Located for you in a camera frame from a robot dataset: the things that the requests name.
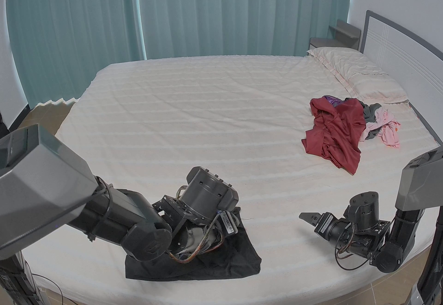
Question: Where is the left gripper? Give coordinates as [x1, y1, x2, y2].
[199, 207, 242, 256]

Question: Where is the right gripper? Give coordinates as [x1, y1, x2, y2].
[298, 212, 349, 241]

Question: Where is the black T-shirt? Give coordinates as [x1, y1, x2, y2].
[125, 206, 262, 282]

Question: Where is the dark red garment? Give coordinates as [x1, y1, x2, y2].
[301, 96, 367, 175]

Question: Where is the bed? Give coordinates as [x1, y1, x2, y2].
[21, 10, 443, 305]

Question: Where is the pink garment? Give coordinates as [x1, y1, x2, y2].
[360, 107, 402, 148]

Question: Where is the purple garment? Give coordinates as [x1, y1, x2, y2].
[323, 95, 344, 108]

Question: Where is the grey garment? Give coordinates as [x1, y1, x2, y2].
[344, 98, 383, 141]

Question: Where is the cream pillow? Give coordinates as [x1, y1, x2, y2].
[306, 46, 410, 104]

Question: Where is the grey bedside table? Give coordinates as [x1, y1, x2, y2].
[309, 19, 362, 52]

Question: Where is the blue-green curtain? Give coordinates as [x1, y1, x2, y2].
[137, 0, 353, 57]
[5, 0, 146, 109]

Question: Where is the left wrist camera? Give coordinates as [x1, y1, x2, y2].
[180, 166, 239, 225]

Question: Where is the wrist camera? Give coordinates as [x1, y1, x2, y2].
[343, 191, 381, 234]
[180, 166, 239, 225]

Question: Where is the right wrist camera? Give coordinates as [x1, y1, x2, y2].
[343, 191, 381, 234]

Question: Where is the black cable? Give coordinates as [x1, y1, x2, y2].
[31, 273, 64, 305]

